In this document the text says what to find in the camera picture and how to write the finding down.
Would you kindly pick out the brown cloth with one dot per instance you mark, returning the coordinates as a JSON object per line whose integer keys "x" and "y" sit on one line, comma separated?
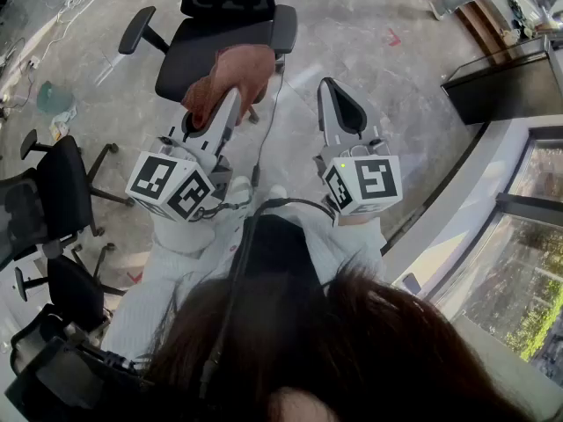
{"x": 237, "y": 66}

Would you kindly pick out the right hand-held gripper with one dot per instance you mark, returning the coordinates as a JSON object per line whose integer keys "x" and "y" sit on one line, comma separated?
{"x": 374, "y": 183}

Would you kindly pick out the person's left white shoe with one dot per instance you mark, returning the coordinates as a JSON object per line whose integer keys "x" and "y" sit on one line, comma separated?
{"x": 241, "y": 189}

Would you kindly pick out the black mesh-back office chair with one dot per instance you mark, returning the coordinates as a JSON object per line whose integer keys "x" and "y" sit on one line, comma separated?
{"x": 198, "y": 51}

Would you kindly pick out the wooden shelf unit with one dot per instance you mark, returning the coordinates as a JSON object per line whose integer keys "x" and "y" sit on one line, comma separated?
{"x": 479, "y": 20}

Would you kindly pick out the small grey rectangular device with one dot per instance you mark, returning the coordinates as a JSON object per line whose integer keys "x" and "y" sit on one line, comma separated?
{"x": 412, "y": 283}

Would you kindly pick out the black glass display cabinet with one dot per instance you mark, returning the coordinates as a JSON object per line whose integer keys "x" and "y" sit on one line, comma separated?
{"x": 506, "y": 90}

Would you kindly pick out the person's left forearm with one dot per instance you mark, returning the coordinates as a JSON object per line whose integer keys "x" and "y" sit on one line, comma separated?
{"x": 180, "y": 235}

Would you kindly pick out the black backpack gear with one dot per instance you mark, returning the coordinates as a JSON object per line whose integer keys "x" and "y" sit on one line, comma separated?
{"x": 53, "y": 389}

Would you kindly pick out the person's right forearm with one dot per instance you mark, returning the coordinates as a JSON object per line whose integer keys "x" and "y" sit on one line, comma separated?
{"x": 356, "y": 244}

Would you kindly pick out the person's black top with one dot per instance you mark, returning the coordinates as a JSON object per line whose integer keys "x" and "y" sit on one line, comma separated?
{"x": 277, "y": 244}

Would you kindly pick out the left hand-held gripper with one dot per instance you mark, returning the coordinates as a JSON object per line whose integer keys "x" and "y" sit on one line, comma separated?
{"x": 151, "y": 183}

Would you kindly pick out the person's white striped shirt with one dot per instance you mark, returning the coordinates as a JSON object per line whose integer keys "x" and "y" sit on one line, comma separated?
{"x": 145, "y": 297}

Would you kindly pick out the white and yellow litter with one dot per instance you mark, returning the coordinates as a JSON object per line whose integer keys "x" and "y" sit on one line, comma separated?
{"x": 63, "y": 123}

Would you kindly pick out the large glass window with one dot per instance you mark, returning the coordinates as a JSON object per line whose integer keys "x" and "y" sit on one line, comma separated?
{"x": 519, "y": 279}

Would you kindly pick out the white power strip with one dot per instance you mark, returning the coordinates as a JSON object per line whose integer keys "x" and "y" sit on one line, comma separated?
{"x": 34, "y": 62}

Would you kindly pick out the pale green bag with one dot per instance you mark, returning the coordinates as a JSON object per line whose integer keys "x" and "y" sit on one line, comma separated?
{"x": 55, "y": 97}

